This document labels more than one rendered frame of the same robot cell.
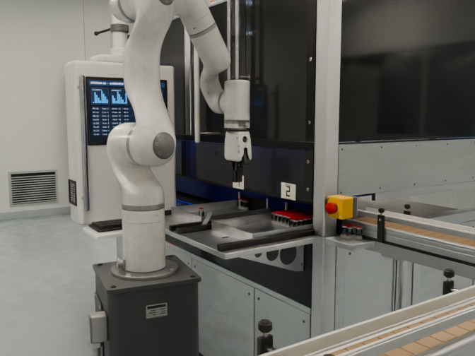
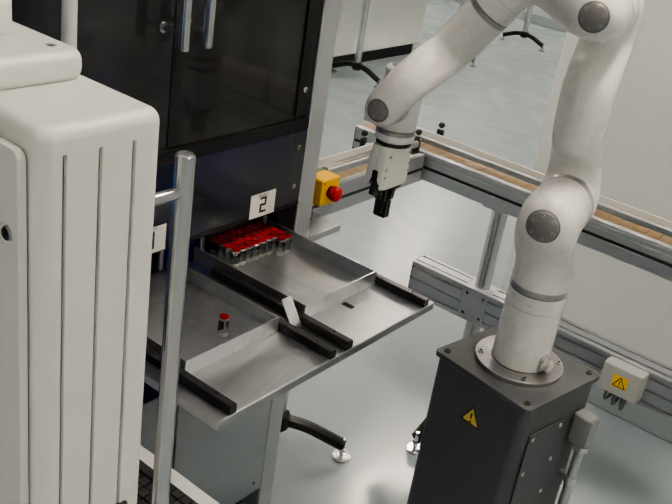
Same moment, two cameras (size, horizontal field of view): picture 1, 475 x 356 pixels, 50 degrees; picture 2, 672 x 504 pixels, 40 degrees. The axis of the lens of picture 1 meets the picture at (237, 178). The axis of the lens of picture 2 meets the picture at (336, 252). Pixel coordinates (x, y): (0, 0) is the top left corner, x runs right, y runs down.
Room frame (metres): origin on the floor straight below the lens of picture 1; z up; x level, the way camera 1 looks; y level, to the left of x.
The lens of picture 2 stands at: (2.42, 1.70, 1.88)
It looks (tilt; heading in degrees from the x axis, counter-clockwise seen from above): 26 degrees down; 249
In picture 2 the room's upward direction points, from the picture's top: 9 degrees clockwise
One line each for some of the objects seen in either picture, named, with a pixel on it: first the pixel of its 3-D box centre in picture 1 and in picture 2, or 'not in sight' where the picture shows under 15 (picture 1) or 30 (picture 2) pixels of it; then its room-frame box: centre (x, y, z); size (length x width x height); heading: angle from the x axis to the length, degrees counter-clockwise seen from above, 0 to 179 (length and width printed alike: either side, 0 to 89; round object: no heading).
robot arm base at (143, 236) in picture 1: (143, 239); (528, 325); (1.41, 0.27, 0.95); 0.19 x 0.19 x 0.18
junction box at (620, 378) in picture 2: not in sight; (622, 379); (0.77, -0.12, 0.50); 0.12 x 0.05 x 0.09; 124
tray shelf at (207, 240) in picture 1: (228, 227); (255, 310); (1.94, 0.03, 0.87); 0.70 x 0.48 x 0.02; 34
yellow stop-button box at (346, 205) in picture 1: (341, 206); (320, 187); (1.70, -0.36, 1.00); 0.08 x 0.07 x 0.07; 124
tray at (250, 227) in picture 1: (268, 225); (285, 265); (1.84, -0.12, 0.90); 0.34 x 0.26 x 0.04; 124
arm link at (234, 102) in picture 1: (236, 100); (400, 96); (1.68, 0.00, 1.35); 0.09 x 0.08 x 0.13; 45
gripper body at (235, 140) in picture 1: (237, 143); (390, 161); (1.67, 0.00, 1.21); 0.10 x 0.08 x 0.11; 34
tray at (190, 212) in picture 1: (220, 211); (175, 310); (2.12, 0.07, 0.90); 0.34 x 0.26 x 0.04; 124
